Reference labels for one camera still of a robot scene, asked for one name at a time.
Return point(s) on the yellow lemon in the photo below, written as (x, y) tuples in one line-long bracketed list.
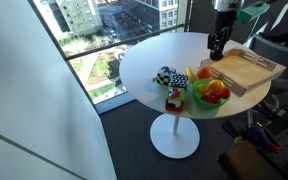
[(202, 89)]

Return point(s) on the black checkered soft cube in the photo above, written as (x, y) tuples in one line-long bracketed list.
[(165, 76)]

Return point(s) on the red strawberry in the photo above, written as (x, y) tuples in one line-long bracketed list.
[(224, 93)]

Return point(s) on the triangle patterned soft cube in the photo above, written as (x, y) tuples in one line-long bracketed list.
[(179, 80)]

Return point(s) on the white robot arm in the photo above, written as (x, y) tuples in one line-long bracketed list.
[(225, 5)]

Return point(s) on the white table pedestal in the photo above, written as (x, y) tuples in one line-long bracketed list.
[(174, 140)]

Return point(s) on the dark purple apple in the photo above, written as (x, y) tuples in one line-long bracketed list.
[(216, 57)]

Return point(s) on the dark window frame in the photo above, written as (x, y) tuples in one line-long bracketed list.
[(124, 40)]

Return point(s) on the light wooden box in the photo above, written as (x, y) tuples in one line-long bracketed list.
[(244, 71)]

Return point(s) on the grey chair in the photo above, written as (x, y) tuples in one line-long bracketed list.
[(280, 53)]

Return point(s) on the green bowl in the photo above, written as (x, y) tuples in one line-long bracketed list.
[(205, 104)]

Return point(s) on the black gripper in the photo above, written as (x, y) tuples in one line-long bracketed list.
[(224, 23)]

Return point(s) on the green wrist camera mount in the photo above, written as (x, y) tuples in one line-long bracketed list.
[(252, 11)]

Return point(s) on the yellow banana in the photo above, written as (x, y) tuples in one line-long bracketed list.
[(190, 76)]

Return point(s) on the dark red apple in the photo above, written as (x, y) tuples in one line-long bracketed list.
[(211, 98)]

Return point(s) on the green soft cube with car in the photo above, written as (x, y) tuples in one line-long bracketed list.
[(175, 98)]

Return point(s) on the brown box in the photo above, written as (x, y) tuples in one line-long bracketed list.
[(247, 163)]

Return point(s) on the yellow orange round fruit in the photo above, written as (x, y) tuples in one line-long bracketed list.
[(216, 85)]

